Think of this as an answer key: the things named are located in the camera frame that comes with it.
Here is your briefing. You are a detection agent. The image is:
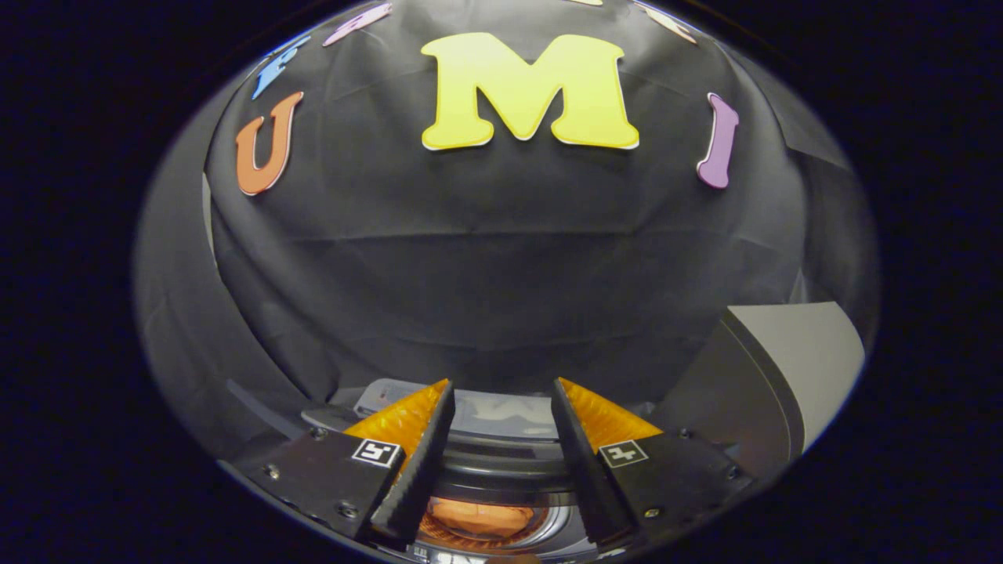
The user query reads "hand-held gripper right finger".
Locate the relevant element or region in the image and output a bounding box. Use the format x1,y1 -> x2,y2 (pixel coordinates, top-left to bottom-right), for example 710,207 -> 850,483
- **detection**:
551,377 -> 755,551

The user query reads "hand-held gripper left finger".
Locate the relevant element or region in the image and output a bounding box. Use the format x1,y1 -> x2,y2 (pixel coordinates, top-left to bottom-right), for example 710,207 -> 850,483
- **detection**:
227,378 -> 457,549

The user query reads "orange polo shirt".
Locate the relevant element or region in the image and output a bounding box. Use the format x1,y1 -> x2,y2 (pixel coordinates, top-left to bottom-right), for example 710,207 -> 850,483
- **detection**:
425,497 -> 549,543

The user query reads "grey top-load washing machine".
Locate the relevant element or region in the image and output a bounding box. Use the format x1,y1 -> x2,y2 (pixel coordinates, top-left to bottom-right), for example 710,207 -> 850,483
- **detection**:
227,378 -> 676,563

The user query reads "beige cabinet with black top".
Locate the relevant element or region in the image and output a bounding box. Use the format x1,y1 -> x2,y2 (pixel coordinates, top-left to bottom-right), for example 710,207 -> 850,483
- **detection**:
650,302 -> 867,480

